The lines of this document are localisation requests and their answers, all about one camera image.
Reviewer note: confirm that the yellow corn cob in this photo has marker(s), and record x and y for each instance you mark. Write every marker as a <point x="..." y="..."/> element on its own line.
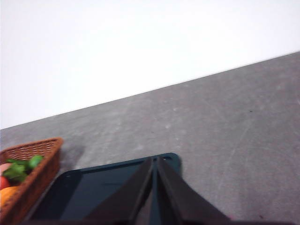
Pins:
<point x="8" y="195"/>

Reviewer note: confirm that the green pepper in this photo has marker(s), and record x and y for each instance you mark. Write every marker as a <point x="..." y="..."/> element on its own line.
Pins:
<point x="35" y="161"/>

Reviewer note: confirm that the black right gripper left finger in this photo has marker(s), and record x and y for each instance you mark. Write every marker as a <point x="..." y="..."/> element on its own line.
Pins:
<point x="122" y="201"/>

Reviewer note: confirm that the red tomato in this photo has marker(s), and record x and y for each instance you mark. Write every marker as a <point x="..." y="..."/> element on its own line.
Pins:
<point x="2" y="182"/>

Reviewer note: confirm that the dark rectangular tray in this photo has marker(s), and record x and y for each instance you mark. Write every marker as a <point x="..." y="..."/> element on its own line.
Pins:
<point x="82" y="187"/>

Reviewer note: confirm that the green leaf vegetable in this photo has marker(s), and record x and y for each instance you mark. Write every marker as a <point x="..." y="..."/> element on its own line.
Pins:
<point x="14" y="171"/>

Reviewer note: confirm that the pink orange peach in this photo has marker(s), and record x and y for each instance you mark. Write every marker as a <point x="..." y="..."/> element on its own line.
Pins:
<point x="4" y="168"/>

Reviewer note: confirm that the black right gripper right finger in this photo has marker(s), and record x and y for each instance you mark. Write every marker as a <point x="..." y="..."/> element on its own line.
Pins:
<point x="185" y="201"/>

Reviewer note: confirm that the brown wicker basket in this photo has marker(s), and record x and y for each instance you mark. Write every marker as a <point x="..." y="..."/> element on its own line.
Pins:
<point x="44" y="168"/>

